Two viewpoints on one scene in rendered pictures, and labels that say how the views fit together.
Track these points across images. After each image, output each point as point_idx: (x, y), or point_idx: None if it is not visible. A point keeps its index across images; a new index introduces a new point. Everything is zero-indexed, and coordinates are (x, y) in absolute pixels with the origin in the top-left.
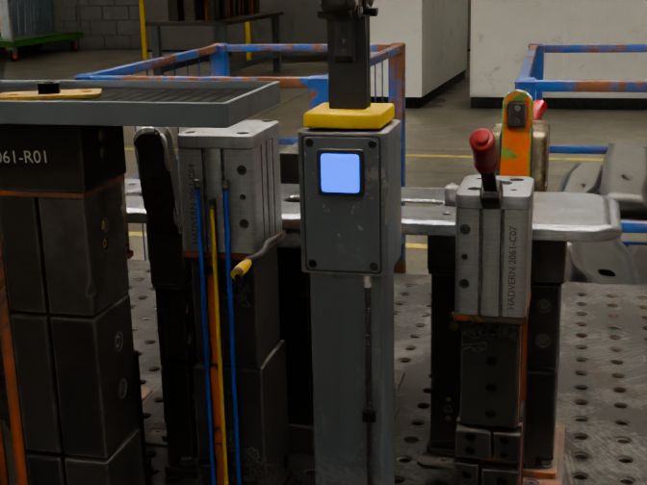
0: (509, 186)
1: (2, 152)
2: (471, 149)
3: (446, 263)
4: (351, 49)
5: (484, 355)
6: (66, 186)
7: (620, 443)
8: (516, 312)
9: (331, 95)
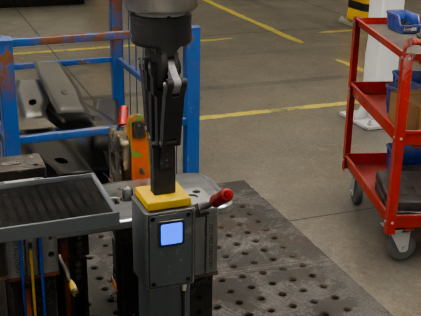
0: (200, 199)
1: None
2: (218, 199)
3: (130, 236)
4: (171, 163)
5: (195, 295)
6: None
7: (217, 309)
8: (213, 269)
9: (155, 188)
